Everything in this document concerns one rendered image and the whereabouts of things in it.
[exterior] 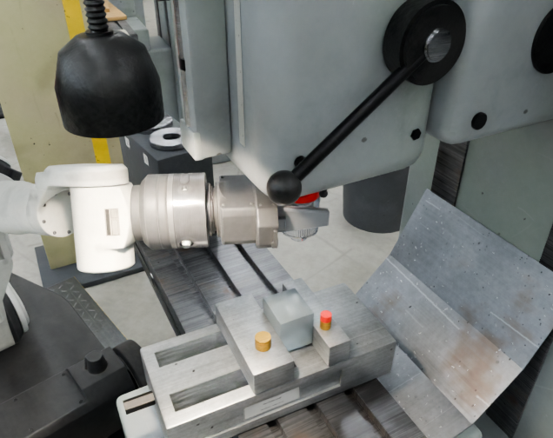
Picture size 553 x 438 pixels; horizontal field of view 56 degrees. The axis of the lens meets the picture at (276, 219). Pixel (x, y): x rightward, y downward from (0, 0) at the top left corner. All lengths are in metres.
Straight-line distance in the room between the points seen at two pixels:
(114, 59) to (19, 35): 1.87
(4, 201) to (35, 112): 1.58
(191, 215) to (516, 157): 0.50
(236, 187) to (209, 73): 0.17
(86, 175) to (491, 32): 0.43
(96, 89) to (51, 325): 1.22
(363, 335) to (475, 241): 0.26
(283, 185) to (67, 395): 0.99
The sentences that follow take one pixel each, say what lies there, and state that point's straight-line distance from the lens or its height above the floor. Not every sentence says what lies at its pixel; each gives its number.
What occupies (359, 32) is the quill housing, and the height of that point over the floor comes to 1.46.
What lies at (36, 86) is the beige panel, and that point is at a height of 0.89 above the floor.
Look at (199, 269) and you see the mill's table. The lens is 1.04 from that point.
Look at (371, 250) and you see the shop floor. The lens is 2.66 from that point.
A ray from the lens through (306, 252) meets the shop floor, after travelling 2.61.
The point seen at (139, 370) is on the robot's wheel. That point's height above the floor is 0.58.
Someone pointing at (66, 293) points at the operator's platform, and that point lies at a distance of 1.90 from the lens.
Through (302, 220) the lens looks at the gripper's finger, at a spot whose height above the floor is 1.24.
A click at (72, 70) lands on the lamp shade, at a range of 0.37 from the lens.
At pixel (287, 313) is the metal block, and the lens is 0.74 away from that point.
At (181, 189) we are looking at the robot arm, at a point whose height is 1.28.
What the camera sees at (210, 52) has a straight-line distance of 0.48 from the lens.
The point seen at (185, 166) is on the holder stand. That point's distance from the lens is 1.07.
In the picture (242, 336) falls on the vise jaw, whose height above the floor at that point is 1.04.
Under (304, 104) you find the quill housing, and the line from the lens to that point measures 0.44.
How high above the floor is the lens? 1.57
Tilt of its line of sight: 33 degrees down
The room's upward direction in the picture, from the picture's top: straight up
